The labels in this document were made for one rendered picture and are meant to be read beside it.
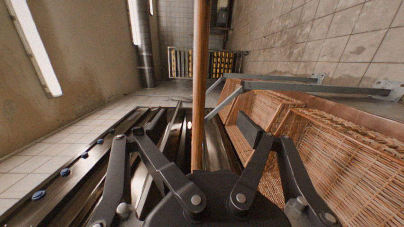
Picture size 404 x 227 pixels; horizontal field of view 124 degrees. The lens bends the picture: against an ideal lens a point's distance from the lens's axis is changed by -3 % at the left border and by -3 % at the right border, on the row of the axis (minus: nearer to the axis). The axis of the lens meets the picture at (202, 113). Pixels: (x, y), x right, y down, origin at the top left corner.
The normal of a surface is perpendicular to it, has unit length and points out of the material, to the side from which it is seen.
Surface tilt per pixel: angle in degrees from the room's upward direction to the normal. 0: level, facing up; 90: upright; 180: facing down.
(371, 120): 0
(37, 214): 90
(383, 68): 0
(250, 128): 0
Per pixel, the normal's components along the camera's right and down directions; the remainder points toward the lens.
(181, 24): 0.06, 0.40
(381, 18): -1.00, -0.02
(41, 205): 0.04, -0.91
